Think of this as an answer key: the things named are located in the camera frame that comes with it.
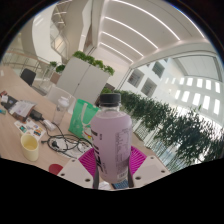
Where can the small teal case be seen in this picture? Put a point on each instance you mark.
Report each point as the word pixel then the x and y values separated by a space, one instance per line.
pixel 2 111

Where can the black power adapter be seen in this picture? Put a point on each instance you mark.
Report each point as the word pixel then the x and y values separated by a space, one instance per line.
pixel 36 115

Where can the row of green leafy plants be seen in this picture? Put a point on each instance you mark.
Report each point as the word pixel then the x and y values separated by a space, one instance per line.
pixel 173 130

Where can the flat round red coaster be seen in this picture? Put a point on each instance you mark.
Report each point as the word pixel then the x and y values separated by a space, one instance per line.
pixel 55 168

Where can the white chair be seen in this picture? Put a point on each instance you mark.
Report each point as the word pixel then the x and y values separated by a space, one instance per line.
pixel 58 95

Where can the colourful sticker sheet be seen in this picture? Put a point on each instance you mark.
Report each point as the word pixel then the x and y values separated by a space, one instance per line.
pixel 29 129

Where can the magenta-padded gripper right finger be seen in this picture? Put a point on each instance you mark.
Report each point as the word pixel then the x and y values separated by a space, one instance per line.
pixel 150 170

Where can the potted plants by railing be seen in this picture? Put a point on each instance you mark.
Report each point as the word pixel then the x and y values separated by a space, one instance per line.
pixel 57 70

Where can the black flat wallet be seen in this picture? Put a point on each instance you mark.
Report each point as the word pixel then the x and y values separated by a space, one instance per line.
pixel 8 101

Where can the white cabinet topped with plants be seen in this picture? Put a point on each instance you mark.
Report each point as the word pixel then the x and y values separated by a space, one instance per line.
pixel 83 78

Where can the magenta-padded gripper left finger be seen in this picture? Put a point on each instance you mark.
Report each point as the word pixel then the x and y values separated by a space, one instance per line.
pixel 75 171

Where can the purple drink bottle black cap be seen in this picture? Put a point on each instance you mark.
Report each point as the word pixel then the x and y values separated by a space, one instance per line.
pixel 111 143

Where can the clear shaker bottle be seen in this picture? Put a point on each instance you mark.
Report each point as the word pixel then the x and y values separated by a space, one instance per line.
pixel 60 111

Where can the white charger block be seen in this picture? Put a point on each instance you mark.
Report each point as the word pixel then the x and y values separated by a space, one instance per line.
pixel 49 125

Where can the long ceiling light strips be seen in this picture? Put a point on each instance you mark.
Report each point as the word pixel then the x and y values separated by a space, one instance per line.
pixel 133 31

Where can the pale yellow mug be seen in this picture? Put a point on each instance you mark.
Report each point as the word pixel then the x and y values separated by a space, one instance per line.
pixel 30 148

